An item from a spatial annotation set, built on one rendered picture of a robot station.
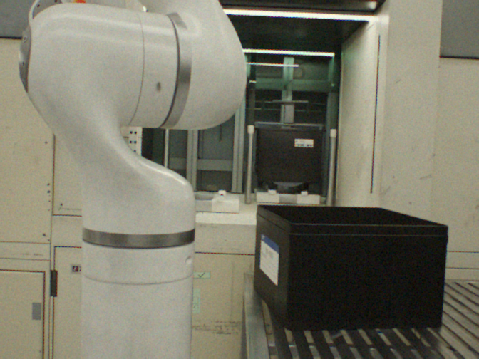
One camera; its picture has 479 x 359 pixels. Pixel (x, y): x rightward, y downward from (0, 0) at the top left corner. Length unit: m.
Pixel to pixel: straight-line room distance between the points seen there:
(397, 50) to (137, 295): 0.91
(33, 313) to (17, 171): 0.34
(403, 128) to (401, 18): 0.25
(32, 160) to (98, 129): 0.85
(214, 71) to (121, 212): 0.17
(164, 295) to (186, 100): 0.20
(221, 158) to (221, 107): 1.60
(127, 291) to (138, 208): 0.08
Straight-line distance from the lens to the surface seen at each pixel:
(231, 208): 1.47
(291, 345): 0.84
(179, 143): 2.18
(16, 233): 1.38
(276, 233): 0.94
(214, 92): 0.56
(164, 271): 0.54
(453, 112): 1.37
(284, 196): 1.80
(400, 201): 1.28
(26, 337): 1.43
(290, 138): 1.79
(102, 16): 0.54
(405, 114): 1.28
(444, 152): 1.36
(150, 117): 0.55
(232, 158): 2.17
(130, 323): 0.55
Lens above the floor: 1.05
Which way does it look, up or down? 3 degrees down
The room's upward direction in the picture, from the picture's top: 2 degrees clockwise
